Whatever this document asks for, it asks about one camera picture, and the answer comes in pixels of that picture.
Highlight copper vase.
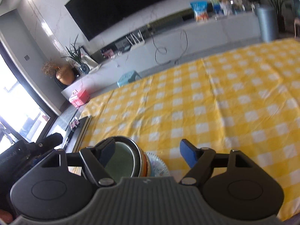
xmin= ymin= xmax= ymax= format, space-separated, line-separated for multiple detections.
xmin=56 ymin=65 xmax=75 ymax=85

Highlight blue plastic stool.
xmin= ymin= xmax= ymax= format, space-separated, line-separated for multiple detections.
xmin=117 ymin=70 xmax=141 ymax=87

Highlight clear glass plate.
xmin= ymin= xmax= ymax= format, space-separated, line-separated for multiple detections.
xmin=145 ymin=152 xmax=171 ymax=177

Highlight white wifi router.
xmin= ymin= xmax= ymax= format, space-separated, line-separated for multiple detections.
xmin=126 ymin=30 xmax=146 ymax=51

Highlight pink box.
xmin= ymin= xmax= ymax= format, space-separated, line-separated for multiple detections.
xmin=69 ymin=89 xmax=90 ymax=108

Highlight green plant in blue vase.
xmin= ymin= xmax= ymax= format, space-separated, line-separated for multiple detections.
xmin=63 ymin=35 xmax=90 ymax=75

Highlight green picture book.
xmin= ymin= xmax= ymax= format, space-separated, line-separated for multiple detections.
xmin=211 ymin=0 xmax=233 ymax=15

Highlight blue steel bowl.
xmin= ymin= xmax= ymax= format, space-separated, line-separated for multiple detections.
xmin=146 ymin=156 xmax=155 ymax=177

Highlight pink binder clip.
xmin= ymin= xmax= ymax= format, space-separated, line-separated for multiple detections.
xmin=69 ymin=116 xmax=79 ymax=130

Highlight green ceramic bowl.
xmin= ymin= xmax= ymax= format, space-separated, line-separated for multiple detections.
xmin=105 ymin=142 xmax=135 ymax=183

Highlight person's hand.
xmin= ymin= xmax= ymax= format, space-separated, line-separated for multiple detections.
xmin=0 ymin=210 xmax=13 ymax=224

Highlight black television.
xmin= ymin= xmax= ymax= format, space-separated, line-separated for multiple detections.
xmin=65 ymin=0 xmax=163 ymax=41

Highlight yellow checked tablecloth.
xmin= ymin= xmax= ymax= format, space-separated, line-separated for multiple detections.
xmin=79 ymin=38 xmax=299 ymax=221

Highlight teddy bear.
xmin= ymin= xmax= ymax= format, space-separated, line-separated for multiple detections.
xmin=219 ymin=0 xmax=232 ymax=16

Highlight grey trash bin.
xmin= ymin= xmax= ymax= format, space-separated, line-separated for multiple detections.
xmin=255 ymin=4 xmax=279 ymax=42

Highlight dried flowers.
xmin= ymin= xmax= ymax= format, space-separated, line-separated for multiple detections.
xmin=42 ymin=61 xmax=59 ymax=77

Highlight pink small heater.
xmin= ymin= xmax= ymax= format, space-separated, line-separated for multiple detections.
xmin=294 ymin=18 xmax=300 ymax=38

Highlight blue snack bag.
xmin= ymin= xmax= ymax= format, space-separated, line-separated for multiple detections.
xmin=190 ymin=1 xmax=209 ymax=22

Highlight orange steel bowl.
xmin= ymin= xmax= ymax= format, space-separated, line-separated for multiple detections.
xmin=110 ymin=135 xmax=152 ymax=178

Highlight white TV console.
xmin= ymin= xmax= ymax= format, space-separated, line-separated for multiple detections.
xmin=61 ymin=12 xmax=260 ymax=99

